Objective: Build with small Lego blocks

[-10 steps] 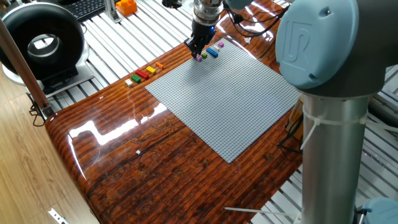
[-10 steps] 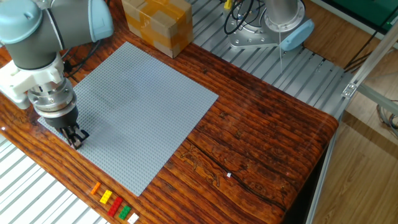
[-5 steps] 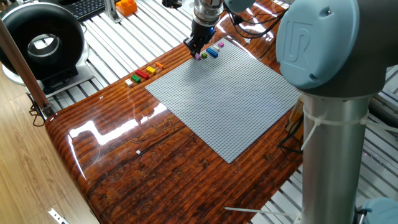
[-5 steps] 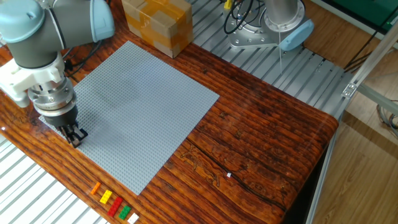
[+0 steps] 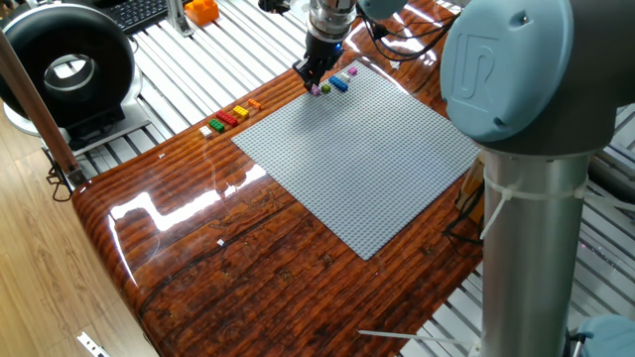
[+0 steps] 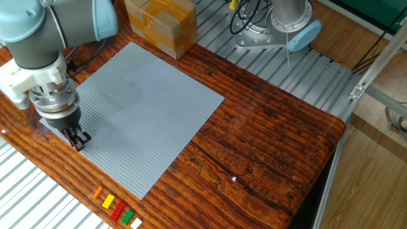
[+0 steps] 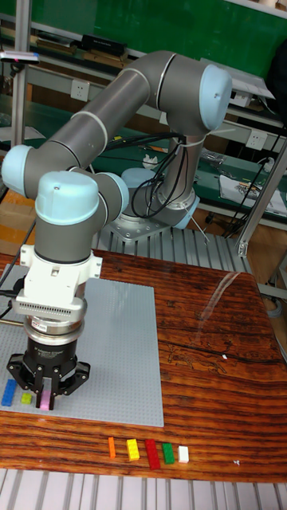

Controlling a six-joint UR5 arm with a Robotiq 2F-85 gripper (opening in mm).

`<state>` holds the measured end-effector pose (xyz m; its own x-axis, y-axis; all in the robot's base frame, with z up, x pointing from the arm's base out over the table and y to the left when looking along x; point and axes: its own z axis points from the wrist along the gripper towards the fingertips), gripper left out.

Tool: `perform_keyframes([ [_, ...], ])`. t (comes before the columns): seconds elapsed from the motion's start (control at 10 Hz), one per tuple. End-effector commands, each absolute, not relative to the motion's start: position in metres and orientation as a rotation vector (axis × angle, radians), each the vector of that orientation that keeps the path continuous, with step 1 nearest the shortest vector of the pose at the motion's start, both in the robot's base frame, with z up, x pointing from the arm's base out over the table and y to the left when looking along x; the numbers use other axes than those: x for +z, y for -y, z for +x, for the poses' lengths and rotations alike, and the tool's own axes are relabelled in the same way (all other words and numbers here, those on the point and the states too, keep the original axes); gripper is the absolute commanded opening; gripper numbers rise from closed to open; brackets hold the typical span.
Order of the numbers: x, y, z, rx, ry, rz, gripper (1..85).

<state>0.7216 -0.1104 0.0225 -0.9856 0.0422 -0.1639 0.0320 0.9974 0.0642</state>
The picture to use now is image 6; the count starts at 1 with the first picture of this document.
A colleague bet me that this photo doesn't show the grey cable coil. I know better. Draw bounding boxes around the grey cable coil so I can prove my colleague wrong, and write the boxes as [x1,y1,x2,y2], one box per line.
[384,101,407,142]

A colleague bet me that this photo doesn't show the long red Lego brick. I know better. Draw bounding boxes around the long red Lego brick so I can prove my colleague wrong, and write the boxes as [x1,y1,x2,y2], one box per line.
[109,200,127,223]

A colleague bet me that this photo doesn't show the grey Lego baseplate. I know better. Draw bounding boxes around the grey Lego baseplate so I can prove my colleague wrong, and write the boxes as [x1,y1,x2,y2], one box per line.
[39,41,225,200]

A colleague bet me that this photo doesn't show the taped cardboard box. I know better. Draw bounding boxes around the taped cardboard box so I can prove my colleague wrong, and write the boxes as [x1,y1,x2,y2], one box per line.
[123,0,198,60]

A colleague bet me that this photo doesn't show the aluminium frame beam with bracket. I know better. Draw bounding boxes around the aluminium frame beam with bracket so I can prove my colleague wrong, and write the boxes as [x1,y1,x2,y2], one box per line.
[349,22,407,102]

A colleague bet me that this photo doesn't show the yellow Lego brick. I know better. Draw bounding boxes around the yellow Lego brick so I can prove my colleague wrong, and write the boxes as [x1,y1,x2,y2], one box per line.
[101,193,116,209]

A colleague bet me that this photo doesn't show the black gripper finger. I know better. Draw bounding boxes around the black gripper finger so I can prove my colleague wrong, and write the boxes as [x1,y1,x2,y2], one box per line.
[71,125,92,149]
[62,127,85,152]

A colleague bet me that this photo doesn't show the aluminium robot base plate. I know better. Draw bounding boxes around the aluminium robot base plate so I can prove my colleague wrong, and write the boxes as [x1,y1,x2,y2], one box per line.
[233,12,287,50]

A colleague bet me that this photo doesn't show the green Lego brick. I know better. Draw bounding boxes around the green Lego brick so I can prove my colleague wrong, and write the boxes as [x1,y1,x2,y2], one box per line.
[121,209,135,226]

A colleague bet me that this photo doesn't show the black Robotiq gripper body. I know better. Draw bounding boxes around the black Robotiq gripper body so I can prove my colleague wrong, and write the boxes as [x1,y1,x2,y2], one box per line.
[46,106,83,131]

